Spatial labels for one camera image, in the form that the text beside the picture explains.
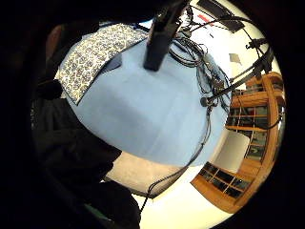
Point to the white board panel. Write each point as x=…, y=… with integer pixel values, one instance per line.
x=233, y=151

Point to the the person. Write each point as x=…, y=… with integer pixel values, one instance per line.
x=70, y=152

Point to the blue white patterned cloth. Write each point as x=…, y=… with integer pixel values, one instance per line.
x=92, y=57

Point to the black tripod stand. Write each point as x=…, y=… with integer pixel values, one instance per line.
x=248, y=73

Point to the light blue tablecloth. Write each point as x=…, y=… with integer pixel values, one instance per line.
x=146, y=117

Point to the wooden glass-door cabinet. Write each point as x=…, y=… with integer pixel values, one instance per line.
x=254, y=127

